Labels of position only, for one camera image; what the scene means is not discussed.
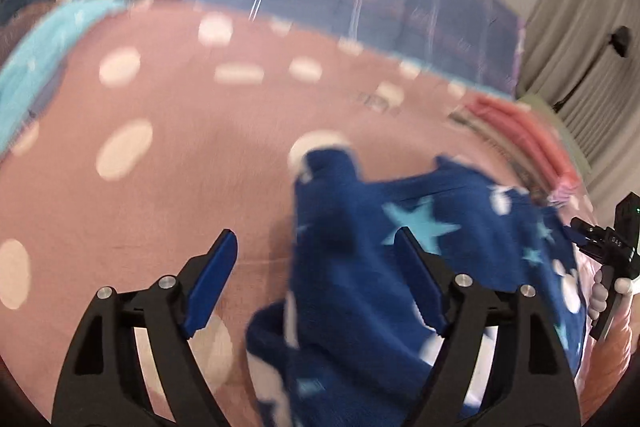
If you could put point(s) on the pink polka dot bedspread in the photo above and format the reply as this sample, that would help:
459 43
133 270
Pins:
134 132

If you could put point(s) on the coral folded garment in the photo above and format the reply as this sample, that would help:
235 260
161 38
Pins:
537 142

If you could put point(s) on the navy star fleece pajama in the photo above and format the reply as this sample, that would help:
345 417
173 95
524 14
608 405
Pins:
358 331

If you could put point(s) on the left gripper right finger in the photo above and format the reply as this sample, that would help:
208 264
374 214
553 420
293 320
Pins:
529 383

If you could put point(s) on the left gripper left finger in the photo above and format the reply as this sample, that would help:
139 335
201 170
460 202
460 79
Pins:
101 381

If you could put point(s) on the green pillow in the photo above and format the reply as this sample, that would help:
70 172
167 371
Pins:
532 101

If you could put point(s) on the beige curtain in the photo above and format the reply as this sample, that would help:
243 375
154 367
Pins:
588 51

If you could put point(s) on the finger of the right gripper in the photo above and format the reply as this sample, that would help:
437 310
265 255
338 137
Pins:
605 246

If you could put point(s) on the right hand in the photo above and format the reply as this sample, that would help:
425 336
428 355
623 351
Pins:
626 288

